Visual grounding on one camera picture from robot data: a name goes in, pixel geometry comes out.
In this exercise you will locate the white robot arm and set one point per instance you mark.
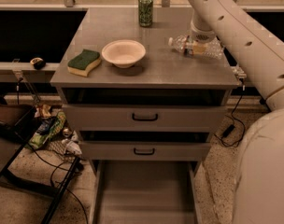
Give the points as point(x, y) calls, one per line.
point(259, 178)

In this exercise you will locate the dark folding chair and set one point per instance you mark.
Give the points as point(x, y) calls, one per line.
point(17, 126)

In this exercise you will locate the white paper bowl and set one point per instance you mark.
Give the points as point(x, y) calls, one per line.
point(123, 53)

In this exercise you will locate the green yellow sponge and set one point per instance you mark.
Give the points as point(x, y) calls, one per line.
point(84, 63)

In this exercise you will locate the grey drawer cabinet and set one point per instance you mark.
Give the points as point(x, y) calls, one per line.
point(162, 77)

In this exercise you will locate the green drink can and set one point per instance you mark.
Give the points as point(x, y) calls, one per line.
point(145, 10)

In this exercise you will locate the crumpled white wrapper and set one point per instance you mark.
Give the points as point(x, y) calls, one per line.
point(72, 147)

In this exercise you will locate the grey middle drawer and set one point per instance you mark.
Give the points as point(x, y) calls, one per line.
point(144, 151)

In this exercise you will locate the grey open bottom drawer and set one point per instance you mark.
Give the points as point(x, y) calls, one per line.
point(145, 192)

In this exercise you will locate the green snack bag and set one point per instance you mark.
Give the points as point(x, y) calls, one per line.
point(47, 130)

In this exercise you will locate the black yellow tape measure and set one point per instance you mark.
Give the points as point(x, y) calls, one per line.
point(38, 63)

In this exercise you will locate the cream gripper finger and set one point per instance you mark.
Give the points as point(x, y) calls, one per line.
point(199, 48)

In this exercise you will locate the grey top drawer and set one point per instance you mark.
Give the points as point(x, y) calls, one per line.
point(144, 118)

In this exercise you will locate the clear plastic water bottle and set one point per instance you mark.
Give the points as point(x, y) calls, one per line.
point(183, 44)

